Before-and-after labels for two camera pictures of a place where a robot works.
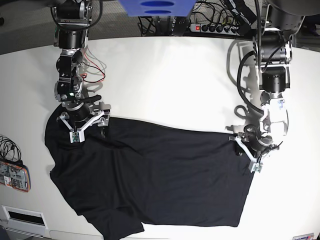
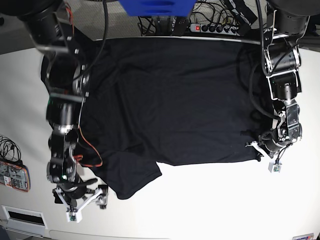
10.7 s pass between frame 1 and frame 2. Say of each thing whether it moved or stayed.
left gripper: moved
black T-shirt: moved
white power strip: stayed
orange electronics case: stayed
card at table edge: stayed
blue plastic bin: stayed
